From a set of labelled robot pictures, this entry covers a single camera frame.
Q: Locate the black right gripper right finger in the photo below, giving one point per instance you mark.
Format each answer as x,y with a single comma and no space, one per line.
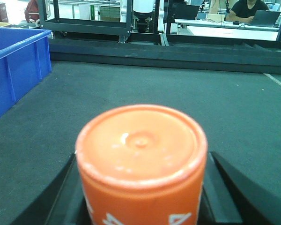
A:
230,198

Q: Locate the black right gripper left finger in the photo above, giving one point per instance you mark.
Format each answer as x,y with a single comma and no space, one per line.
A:
61,203

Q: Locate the dark green conveyor belt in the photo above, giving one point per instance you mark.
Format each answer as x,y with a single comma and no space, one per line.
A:
239,112

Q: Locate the blue plastic tote on conveyor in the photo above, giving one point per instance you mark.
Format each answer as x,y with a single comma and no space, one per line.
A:
24,62

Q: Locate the white work table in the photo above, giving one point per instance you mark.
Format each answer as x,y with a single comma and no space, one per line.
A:
208,28

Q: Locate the grey laptop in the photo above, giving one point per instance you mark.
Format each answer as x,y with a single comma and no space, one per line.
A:
265,18

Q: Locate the person in black shirt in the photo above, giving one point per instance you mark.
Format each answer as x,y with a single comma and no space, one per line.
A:
245,10

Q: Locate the black metal cart frame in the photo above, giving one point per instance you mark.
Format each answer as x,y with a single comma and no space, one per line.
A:
87,17

